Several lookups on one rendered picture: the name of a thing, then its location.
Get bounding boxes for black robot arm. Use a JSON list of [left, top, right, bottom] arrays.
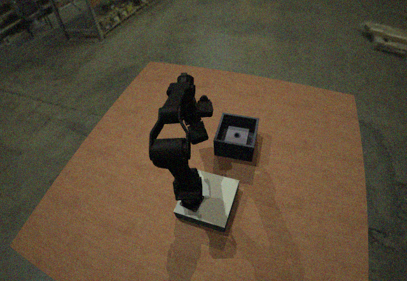
[[149, 72, 213, 212]]

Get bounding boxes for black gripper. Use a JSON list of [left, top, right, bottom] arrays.
[[183, 105, 209, 145]]

